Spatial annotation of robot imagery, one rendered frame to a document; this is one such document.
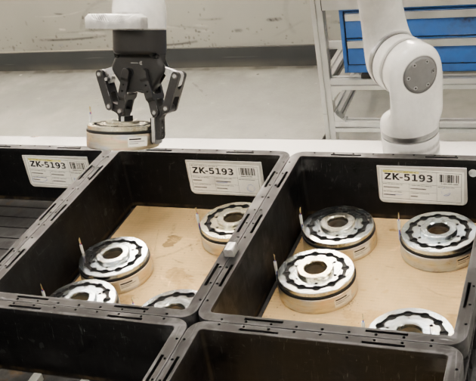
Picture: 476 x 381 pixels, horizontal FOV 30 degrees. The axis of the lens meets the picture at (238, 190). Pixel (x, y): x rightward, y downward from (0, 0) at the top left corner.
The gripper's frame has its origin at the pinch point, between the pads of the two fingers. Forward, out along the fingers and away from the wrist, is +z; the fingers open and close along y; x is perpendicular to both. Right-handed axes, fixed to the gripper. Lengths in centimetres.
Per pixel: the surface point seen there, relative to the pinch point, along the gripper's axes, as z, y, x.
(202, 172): 7.7, -3.6, -12.2
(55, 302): 17.9, -1.9, 24.5
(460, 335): 16, -49, 21
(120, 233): 17.2, 7.9, -6.3
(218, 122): 26, 94, -222
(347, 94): 12, 37, -217
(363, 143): 9, -14, -64
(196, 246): 17.5, -5.9, -5.1
